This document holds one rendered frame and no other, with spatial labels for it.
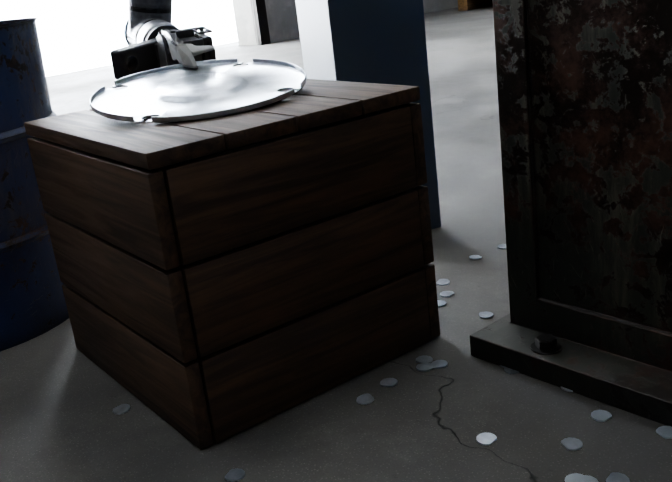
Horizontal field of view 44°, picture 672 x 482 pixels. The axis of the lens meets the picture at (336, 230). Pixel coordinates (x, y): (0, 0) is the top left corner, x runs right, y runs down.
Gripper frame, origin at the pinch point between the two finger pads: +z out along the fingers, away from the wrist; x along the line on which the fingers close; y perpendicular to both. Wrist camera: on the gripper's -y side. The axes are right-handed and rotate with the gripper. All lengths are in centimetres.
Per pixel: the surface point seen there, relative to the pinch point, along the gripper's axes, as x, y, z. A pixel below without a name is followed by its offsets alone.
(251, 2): 63, 174, -441
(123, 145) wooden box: -0.6, -17.3, 32.5
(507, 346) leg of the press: 30, 22, 48
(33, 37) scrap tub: -4.5, -18.7, -19.5
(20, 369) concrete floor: 38, -33, 6
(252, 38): 88, 173, -443
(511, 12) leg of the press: -10, 27, 41
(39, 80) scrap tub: 2.0, -19.3, -17.8
